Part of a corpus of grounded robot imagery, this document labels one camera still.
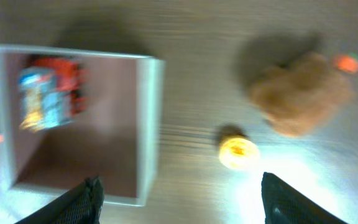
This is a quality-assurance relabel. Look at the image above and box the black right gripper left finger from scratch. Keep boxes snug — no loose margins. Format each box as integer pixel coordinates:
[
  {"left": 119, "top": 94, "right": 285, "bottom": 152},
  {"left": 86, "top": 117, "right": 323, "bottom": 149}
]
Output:
[{"left": 17, "top": 176, "right": 104, "bottom": 224}]

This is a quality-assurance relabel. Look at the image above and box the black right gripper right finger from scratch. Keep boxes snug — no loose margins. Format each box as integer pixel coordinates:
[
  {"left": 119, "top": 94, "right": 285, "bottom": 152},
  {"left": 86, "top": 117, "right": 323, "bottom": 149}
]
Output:
[{"left": 261, "top": 172, "right": 346, "bottom": 224}]

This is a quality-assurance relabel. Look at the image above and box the yellow round wheel toy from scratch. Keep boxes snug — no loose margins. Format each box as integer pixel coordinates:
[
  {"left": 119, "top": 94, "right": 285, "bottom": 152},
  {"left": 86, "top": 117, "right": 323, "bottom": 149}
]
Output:
[{"left": 218, "top": 135, "right": 260, "bottom": 170}]

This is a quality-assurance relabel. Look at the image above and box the white box pink inside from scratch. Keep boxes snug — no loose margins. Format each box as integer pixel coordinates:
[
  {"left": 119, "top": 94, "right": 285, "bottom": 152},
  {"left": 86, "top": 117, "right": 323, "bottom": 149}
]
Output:
[{"left": 0, "top": 45, "right": 164, "bottom": 207}]

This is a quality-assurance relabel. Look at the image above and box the brown plush toy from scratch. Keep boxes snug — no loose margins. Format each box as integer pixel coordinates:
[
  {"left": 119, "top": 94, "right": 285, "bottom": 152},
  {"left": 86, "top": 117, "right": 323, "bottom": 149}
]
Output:
[{"left": 249, "top": 52, "right": 354, "bottom": 138}]

